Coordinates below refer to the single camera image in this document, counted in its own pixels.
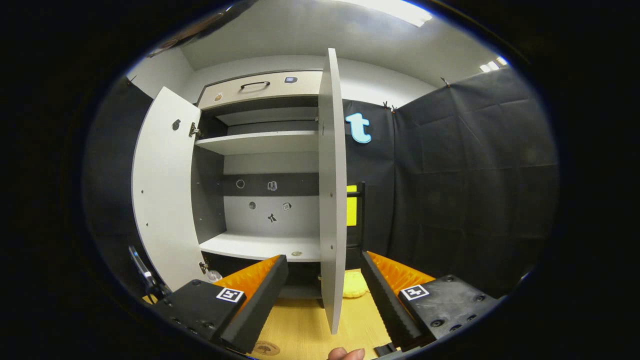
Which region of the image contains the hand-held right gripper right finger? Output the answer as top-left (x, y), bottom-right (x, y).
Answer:
top-left (360, 250), bottom-right (501, 352)

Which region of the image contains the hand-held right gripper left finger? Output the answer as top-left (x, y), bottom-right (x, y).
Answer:
top-left (150, 254), bottom-right (289, 354)

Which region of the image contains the white cabinet door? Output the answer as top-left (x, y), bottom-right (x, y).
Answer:
top-left (131, 86), bottom-right (211, 292)
top-left (317, 47), bottom-right (348, 335)

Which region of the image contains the white and grey cabinet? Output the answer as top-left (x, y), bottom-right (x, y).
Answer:
top-left (190, 69), bottom-right (326, 301)

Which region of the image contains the pale yellow soft object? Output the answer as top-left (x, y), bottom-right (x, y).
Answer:
top-left (342, 270), bottom-right (370, 299)

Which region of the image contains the black backdrop cloth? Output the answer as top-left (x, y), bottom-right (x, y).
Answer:
top-left (82, 75), bottom-right (153, 296)
top-left (342, 65), bottom-right (560, 298)

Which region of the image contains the black metal stand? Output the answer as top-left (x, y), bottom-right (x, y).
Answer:
top-left (346, 181), bottom-right (367, 251)

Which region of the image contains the small ceiling light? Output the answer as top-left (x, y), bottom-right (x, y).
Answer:
top-left (479, 56), bottom-right (509, 73)

